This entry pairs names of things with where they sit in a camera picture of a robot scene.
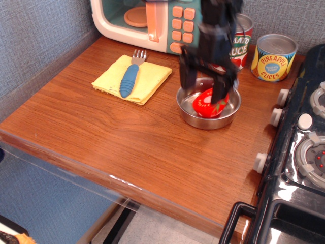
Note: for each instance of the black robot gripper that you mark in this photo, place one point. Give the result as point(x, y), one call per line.
point(215, 43)

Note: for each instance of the black toy stove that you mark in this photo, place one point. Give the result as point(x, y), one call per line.
point(290, 206)

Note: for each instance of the pineapple slices can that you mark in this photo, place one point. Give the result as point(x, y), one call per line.
point(273, 57)

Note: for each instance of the red toy tomato half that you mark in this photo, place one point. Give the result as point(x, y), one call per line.
point(203, 107)

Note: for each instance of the yellow folded cloth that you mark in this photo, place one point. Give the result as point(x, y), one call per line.
point(149, 78)

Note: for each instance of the white stove knob middle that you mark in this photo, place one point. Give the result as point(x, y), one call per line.
point(276, 116)

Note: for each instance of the stainless steel pot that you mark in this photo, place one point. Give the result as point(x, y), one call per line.
point(185, 99)

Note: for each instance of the blue handled toy fork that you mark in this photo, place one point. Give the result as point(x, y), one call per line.
point(128, 81)

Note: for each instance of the white stove knob top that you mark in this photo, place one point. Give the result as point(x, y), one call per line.
point(282, 97)

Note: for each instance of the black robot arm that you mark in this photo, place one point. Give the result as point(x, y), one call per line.
point(219, 13)

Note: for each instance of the tomato sauce can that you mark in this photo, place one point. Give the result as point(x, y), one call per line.
point(241, 41)

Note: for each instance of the white stove knob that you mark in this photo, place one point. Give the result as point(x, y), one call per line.
point(282, 97)
point(276, 116)
point(259, 162)

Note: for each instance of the white stove knob bottom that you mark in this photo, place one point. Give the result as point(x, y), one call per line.
point(259, 162)

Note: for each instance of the toy microwave teal and white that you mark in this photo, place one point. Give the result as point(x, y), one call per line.
point(162, 26)

